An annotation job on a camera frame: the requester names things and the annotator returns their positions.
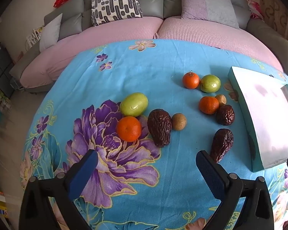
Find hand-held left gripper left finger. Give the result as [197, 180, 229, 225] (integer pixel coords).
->
[19, 149, 99, 230]

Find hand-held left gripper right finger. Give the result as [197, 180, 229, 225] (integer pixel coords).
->
[195, 150, 275, 230]

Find teal shallow box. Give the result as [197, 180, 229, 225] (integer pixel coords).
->
[228, 66, 288, 173]

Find large dried red date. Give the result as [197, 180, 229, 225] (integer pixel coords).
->
[147, 108, 172, 148]

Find large green guava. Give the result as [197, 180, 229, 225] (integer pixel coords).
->
[120, 92, 149, 117]

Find orange tangerine with stem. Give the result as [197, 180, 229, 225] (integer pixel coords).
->
[182, 71, 200, 90]

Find blue floral blanket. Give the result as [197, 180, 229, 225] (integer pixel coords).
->
[19, 39, 288, 230]

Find pink seat cover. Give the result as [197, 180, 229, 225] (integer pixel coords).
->
[156, 16, 284, 72]
[20, 16, 164, 88]

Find dark cabinet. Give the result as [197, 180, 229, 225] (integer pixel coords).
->
[0, 42, 15, 97]

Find white rack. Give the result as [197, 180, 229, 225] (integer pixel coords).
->
[26, 26, 45, 48]

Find light grey pillow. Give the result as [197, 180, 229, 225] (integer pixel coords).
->
[39, 13, 63, 53]

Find pink floral cloth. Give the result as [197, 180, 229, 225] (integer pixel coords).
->
[246, 0, 264, 21]

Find purple grey pillow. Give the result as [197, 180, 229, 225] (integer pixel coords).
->
[177, 0, 240, 30]

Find grey sofa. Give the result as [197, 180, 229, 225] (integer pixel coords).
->
[9, 0, 288, 94]

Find black white patterned pillow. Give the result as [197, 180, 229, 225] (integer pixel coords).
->
[91, 0, 144, 27]

